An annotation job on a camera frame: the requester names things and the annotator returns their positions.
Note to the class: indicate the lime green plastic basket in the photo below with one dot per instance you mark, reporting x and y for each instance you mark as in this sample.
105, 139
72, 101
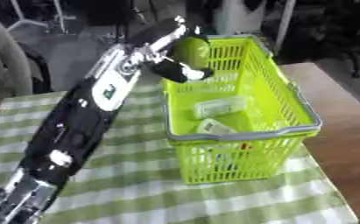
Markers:
269, 96

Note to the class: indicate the small red blue packet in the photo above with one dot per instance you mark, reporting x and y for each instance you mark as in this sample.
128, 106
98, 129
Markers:
229, 159

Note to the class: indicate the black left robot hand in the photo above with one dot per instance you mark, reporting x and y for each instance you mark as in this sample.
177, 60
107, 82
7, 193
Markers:
171, 70

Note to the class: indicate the black office chair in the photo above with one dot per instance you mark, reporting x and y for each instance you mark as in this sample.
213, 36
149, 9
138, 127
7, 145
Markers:
331, 32

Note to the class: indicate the white chair legs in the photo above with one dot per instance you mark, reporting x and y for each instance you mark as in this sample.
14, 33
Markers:
32, 17

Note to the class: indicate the green cylindrical container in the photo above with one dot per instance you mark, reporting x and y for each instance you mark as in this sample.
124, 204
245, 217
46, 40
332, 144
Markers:
194, 52

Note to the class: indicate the pale green white packet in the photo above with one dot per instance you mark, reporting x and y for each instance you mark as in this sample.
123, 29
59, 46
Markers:
213, 127

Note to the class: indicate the white cylindrical stand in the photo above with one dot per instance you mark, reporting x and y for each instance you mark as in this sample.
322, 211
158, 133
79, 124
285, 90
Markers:
237, 16

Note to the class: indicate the left robot arm silver black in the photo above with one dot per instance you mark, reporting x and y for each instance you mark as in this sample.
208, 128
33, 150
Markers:
83, 119

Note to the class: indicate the grey chair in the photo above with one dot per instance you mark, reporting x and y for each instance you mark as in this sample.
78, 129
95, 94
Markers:
4, 58

